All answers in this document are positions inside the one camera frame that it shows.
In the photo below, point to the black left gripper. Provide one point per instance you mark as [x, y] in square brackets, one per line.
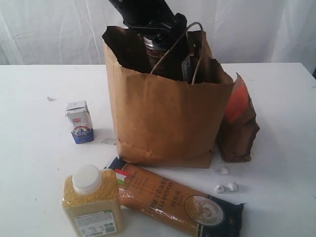
[154, 20]

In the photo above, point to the dark can with pull-tab lid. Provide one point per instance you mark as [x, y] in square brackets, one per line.
[154, 54]

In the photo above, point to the large brown paper bag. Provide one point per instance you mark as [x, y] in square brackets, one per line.
[160, 121]

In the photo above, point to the millet bottle with white cap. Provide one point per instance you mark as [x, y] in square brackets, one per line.
[91, 202]

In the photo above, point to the small brown coffee pouch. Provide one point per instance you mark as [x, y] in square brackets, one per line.
[239, 127]

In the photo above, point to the clear plastic scrap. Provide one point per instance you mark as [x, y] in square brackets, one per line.
[109, 141]

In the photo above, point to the small milk carton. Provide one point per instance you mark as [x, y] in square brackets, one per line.
[79, 116]

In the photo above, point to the crumpled foil ball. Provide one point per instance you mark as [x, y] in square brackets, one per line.
[219, 189]
[224, 170]
[233, 187]

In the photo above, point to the spaghetti packet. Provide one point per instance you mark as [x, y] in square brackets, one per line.
[174, 204]

